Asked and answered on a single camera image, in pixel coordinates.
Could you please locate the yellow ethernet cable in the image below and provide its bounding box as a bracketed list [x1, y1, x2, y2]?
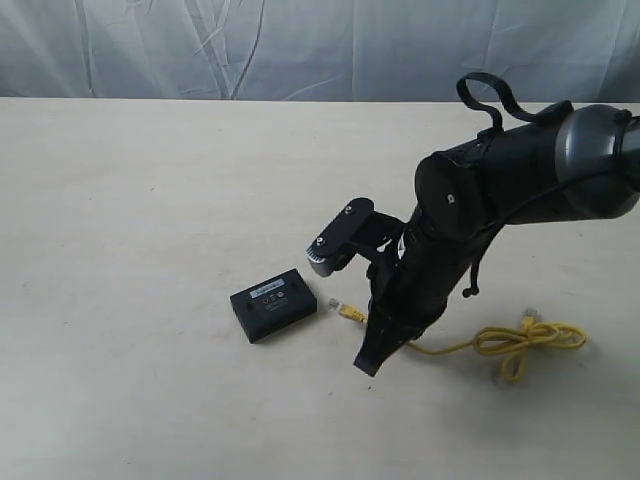
[327, 296, 589, 384]

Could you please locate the grey wrinkled backdrop cloth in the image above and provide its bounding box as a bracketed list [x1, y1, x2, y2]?
[1, 1, 639, 103]

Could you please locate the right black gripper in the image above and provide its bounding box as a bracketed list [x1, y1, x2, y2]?
[353, 209, 489, 375]

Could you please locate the small black network box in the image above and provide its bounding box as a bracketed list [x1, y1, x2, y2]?
[230, 269, 318, 344]

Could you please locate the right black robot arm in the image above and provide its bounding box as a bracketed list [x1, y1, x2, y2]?
[355, 105, 639, 375]

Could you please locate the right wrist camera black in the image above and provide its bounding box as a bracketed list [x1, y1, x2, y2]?
[306, 197, 404, 278]

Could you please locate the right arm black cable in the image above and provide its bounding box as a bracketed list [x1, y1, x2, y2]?
[455, 72, 576, 299]

